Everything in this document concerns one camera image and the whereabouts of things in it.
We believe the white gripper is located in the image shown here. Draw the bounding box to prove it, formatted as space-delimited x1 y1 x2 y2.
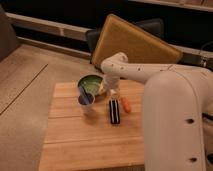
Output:
98 74 120 94

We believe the green ceramic bowl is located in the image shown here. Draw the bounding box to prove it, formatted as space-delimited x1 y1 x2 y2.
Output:
78 75 106 98

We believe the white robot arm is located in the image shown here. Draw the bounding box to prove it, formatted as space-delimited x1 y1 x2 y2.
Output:
101 52 213 171

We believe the clear plastic cup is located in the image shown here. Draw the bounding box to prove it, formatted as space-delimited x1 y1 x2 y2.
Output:
78 86 95 115

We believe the black striped rectangular block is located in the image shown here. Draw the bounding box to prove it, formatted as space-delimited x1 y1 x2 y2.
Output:
109 99 120 124

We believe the orange carrot toy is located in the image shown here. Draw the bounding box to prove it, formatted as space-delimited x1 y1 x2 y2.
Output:
121 97 131 113

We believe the yellow cushioned chair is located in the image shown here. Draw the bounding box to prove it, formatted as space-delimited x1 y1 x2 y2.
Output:
85 14 183 68

